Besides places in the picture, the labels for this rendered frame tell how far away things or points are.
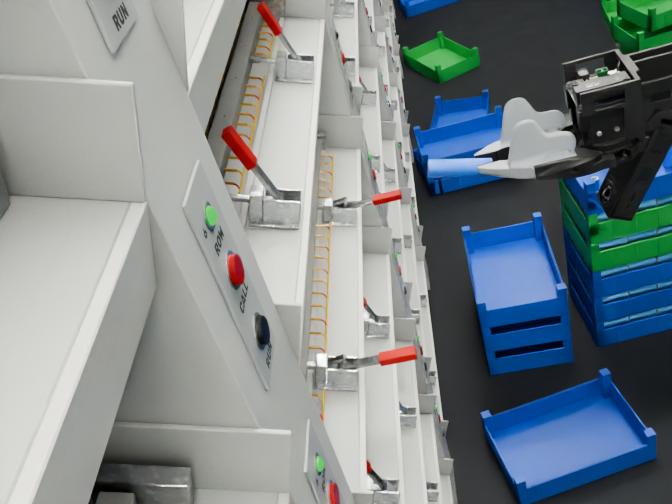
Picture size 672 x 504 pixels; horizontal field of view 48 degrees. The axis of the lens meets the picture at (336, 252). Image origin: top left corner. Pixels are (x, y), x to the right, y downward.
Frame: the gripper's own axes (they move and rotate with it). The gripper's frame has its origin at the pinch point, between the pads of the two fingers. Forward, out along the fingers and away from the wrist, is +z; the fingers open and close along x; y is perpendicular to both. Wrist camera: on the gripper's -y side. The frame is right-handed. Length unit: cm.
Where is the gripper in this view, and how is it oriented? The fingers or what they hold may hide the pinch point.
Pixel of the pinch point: (491, 166)
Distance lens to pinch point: 77.2
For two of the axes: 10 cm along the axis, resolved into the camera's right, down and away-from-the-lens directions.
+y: -2.9, -7.7, -5.7
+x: -0.1, 6.0, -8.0
